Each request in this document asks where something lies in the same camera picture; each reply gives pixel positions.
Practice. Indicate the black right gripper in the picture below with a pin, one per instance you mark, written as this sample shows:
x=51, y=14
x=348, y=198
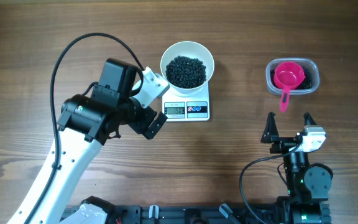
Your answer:
x=271, y=135

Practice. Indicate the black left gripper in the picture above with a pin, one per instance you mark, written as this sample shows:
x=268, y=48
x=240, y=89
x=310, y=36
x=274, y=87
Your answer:
x=140, y=126

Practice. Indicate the white digital kitchen scale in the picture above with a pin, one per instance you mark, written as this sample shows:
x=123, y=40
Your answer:
x=180, y=105

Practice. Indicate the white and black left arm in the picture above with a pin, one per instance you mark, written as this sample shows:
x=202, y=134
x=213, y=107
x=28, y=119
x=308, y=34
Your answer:
x=122, y=95

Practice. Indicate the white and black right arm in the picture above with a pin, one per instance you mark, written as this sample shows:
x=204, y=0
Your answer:
x=308, y=184

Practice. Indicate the pink plastic measuring scoop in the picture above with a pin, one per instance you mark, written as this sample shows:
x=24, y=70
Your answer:
x=288, y=76

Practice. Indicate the white bowl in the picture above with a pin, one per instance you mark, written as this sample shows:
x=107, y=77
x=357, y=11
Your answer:
x=188, y=49

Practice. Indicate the black beans in container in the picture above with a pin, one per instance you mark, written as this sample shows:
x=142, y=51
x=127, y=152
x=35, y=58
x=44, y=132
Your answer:
x=305, y=84

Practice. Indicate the black beans in bowl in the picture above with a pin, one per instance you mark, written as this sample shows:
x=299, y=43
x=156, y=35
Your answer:
x=185, y=72

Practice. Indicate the clear plastic container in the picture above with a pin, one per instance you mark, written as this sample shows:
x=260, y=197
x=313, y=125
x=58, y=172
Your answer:
x=300, y=61

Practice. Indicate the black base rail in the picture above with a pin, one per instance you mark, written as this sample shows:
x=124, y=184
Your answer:
x=223, y=214

